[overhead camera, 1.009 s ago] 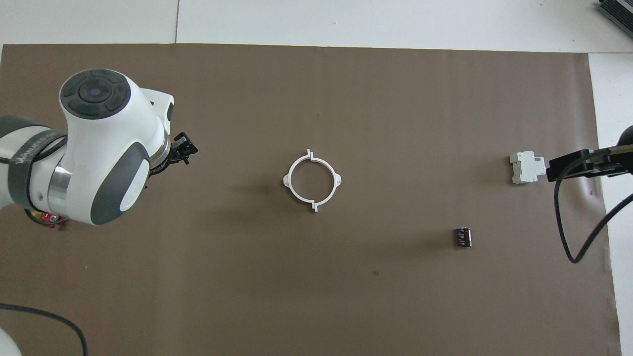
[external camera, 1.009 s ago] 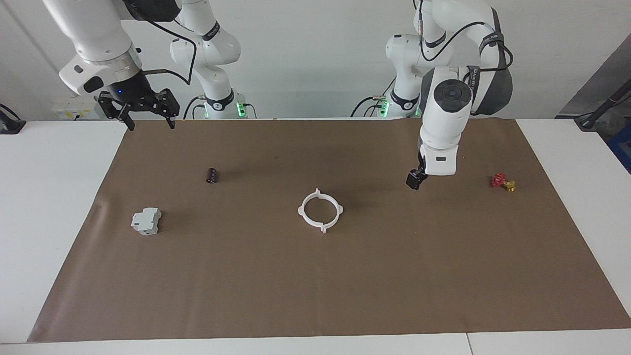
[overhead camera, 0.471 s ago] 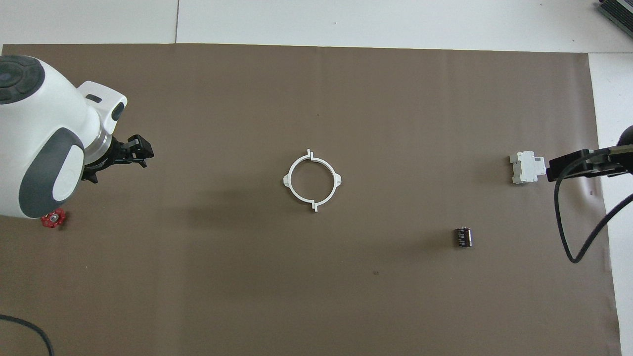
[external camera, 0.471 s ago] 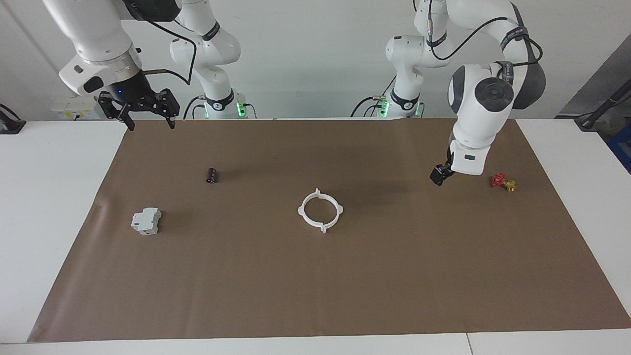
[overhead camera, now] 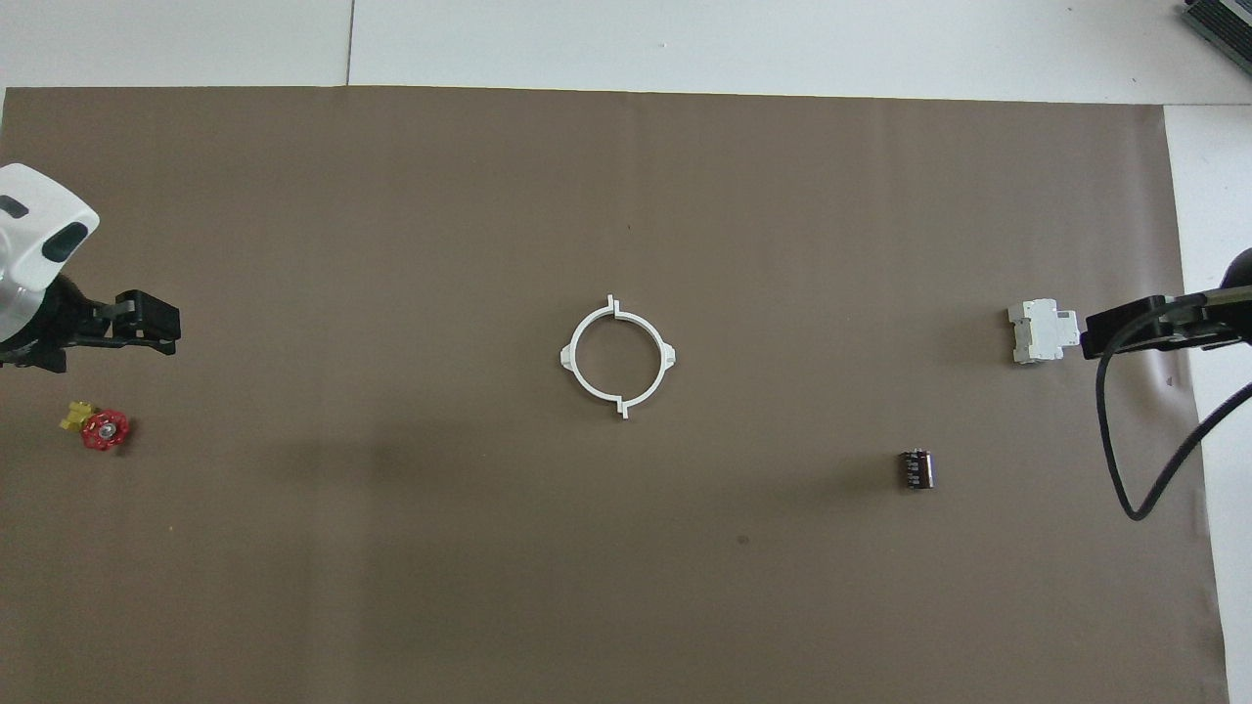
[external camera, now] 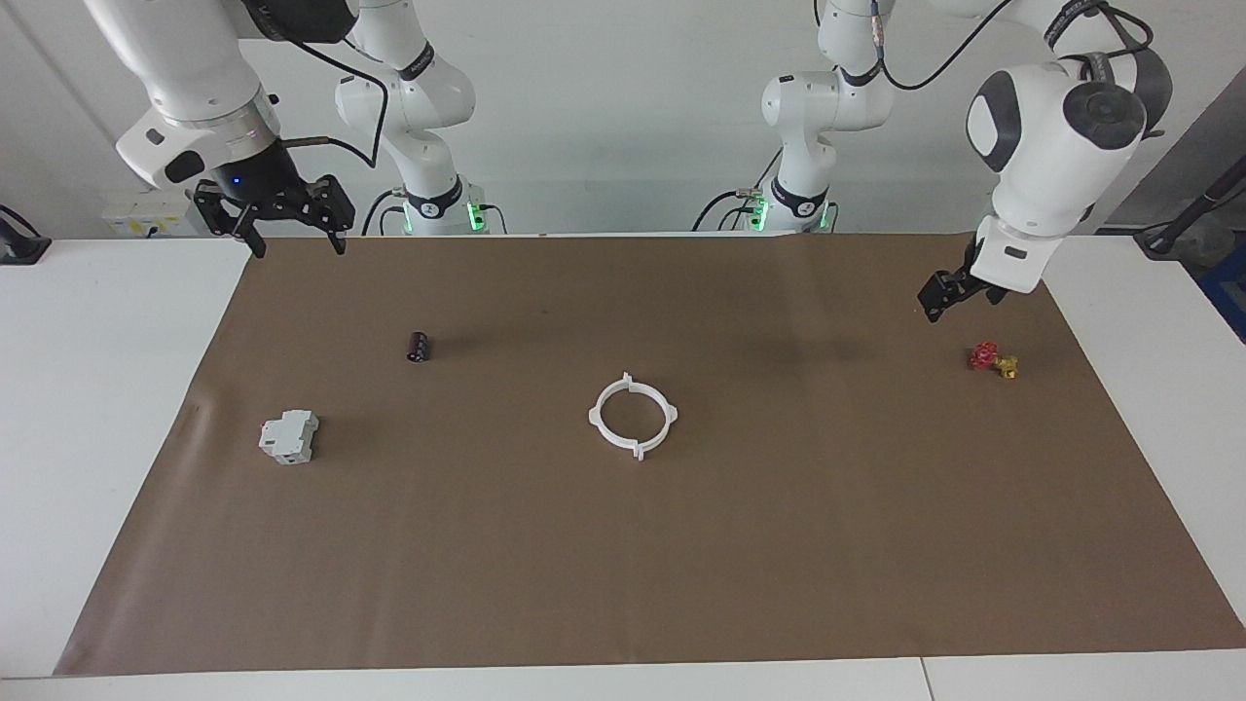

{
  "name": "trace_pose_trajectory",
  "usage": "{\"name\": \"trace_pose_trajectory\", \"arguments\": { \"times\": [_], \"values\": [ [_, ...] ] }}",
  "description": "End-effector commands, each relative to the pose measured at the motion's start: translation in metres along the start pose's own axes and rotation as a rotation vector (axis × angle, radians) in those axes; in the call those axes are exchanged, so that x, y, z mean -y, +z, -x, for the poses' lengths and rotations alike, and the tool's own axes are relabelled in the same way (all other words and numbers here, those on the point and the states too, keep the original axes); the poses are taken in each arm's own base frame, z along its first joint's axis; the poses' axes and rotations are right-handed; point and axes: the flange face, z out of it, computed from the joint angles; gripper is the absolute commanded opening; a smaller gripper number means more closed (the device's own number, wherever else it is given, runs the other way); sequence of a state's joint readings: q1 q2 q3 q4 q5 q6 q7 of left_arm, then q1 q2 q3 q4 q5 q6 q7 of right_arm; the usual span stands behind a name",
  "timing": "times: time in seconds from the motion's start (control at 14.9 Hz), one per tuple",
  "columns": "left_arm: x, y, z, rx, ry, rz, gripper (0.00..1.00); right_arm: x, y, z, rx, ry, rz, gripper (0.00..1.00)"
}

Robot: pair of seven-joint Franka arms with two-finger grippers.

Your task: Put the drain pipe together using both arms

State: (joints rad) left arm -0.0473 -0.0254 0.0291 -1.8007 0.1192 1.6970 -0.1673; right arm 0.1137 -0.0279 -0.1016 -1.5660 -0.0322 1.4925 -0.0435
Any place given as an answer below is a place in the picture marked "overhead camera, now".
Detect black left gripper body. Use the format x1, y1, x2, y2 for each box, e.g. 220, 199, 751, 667
0, 274, 120, 361

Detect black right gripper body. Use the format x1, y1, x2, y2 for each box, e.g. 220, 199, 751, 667
1164, 249, 1252, 343

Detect white half-ring pipe clamp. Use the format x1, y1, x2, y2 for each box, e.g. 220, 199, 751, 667
613, 299, 678, 420
559, 293, 628, 405

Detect white circuit breaker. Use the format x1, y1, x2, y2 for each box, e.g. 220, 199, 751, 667
1007, 298, 1083, 366

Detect red and yellow valve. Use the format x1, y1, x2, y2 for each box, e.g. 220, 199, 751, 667
61, 399, 132, 453

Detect black ribbed device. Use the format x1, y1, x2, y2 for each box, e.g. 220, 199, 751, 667
1179, 0, 1252, 50

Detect brown paper table mat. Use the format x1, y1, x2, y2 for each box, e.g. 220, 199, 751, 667
0, 86, 1230, 704

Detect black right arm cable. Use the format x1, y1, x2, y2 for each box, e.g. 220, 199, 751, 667
1095, 311, 1252, 522

